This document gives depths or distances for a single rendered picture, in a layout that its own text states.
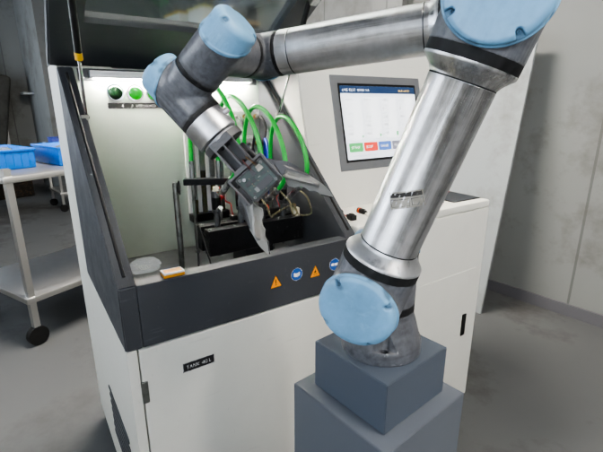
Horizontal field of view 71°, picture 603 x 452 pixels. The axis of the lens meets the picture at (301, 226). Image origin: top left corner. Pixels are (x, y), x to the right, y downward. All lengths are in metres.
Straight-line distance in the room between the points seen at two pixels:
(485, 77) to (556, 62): 2.63
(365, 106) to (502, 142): 1.47
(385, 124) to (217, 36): 1.15
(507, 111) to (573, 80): 0.40
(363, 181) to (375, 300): 1.07
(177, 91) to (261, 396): 0.93
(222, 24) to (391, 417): 0.68
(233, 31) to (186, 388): 0.88
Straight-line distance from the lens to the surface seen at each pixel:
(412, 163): 0.55
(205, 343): 1.15
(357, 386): 0.81
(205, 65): 0.68
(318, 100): 1.54
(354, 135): 1.61
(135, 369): 1.12
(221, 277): 1.09
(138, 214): 1.55
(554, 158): 3.14
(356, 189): 1.59
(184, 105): 0.70
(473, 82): 0.54
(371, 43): 0.70
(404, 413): 0.84
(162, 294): 1.05
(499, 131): 3.00
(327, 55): 0.73
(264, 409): 1.37
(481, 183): 3.01
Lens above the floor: 1.35
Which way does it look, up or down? 16 degrees down
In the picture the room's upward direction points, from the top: straight up
